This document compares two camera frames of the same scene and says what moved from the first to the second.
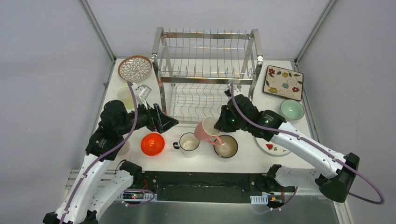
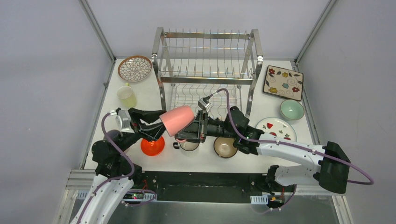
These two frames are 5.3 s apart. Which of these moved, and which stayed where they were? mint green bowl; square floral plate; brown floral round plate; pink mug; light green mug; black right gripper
Moved: pink mug; black right gripper
Stayed: brown floral round plate; square floral plate; mint green bowl; light green mug
